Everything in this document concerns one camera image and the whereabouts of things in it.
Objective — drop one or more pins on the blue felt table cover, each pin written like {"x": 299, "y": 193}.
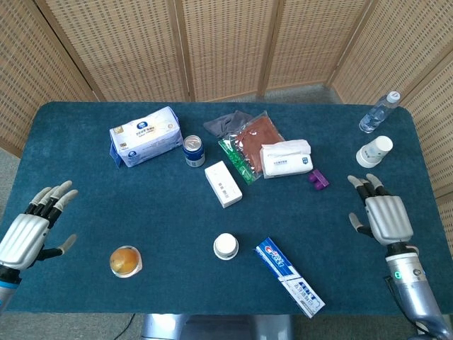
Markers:
{"x": 141, "y": 212}

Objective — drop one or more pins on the large blue white tissue pack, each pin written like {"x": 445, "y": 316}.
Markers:
{"x": 145, "y": 138}

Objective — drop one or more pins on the wicker folding screen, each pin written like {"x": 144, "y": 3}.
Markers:
{"x": 226, "y": 42}

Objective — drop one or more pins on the orange jelly cup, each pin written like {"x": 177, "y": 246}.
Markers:
{"x": 124, "y": 261}

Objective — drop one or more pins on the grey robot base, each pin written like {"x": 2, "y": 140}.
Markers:
{"x": 216, "y": 327}

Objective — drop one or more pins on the small white tissue pack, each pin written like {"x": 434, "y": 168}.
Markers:
{"x": 286, "y": 159}

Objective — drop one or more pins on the purple plastic block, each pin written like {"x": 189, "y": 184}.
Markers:
{"x": 318, "y": 180}

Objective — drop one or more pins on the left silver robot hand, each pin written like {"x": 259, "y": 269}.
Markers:
{"x": 23, "y": 237}

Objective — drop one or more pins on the blue white toothpaste box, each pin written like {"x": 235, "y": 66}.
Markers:
{"x": 286, "y": 274}

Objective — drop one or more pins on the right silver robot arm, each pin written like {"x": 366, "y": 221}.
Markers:
{"x": 414, "y": 290}

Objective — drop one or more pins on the grey cloth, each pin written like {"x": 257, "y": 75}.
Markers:
{"x": 224, "y": 122}

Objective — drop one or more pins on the blue drink can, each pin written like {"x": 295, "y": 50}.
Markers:
{"x": 194, "y": 152}

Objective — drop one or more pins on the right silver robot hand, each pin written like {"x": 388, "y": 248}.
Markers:
{"x": 389, "y": 219}

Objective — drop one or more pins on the green patterned packet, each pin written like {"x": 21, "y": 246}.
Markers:
{"x": 235, "y": 159}

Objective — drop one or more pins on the clear bag brown powder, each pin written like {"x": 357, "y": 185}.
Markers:
{"x": 260, "y": 134}

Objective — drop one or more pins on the clear water bottle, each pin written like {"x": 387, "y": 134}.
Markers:
{"x": 375, "y": 115}

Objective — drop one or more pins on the paper cup green fern print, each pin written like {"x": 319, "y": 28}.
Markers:
{"x": 226, "y": 244}

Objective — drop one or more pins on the white cardboard box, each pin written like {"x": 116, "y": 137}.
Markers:
{"x": 223, "y": 184}

